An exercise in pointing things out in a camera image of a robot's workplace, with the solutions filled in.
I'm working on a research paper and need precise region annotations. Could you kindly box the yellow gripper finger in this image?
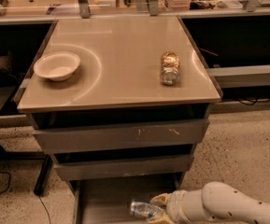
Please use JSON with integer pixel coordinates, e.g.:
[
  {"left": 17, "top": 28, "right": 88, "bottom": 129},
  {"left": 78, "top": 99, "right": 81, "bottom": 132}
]
[
  {"left": 149, "top": 193, "right": 170, "bottom": 206},
  {"left": 147, "top": 210, "right": 175, "bottom": 224}
]

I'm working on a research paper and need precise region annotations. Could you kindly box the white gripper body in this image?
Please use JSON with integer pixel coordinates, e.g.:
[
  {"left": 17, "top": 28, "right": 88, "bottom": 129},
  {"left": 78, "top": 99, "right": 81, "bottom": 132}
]
[{"left": 166, "top": 190, "right": 190, "bottom": 224}]

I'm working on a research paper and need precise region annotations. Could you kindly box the silver blue redbull can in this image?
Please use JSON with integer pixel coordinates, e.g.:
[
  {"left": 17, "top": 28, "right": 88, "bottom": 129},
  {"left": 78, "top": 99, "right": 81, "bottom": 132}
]
[{"left": 129, "top": 199, "right": 163, "bottom": 220}]

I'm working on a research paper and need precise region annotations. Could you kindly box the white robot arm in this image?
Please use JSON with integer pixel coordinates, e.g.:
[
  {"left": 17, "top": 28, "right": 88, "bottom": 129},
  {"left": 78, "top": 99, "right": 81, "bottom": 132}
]
[{"left": 149, "top": 182, "right": 270, "bottom": 224}]

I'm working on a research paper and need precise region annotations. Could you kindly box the bottom open grey drawer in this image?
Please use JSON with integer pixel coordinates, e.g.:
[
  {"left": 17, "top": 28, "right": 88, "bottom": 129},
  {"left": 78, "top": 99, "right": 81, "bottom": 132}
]
[{"left": 72, "top": 174, "right": 179, "bottom": 224}]

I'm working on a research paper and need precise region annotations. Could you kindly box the top grey drawer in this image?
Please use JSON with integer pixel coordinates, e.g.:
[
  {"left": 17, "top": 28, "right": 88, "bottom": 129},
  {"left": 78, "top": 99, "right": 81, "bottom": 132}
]
[{"left": 34, "top": 119, "right": 209, "bottom": 154}]

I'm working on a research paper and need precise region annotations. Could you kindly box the middle grey drawer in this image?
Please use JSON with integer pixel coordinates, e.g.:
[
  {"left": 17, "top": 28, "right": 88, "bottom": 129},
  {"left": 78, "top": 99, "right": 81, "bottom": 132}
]
[{"left": 54, "top": 155, "right": 193, "bottom": 181}]

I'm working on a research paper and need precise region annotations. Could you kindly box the black table leg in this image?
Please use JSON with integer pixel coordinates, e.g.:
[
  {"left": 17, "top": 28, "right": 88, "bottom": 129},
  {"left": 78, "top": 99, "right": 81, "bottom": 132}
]
[{"left": 34, "top": 155, "right": 52, "bottom": 196}]

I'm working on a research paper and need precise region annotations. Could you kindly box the white bowl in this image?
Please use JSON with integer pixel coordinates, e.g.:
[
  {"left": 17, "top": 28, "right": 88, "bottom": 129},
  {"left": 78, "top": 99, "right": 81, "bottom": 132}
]
[{"left": 34, "top": 51, "right": 80, "bottom": 81}]

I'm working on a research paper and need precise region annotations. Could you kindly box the grey metal post left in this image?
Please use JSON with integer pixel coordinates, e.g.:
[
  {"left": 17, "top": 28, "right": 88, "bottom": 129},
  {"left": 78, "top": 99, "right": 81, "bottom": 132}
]
[{"left": 78, "top": 0, "right": 90, "bottom": 19}]

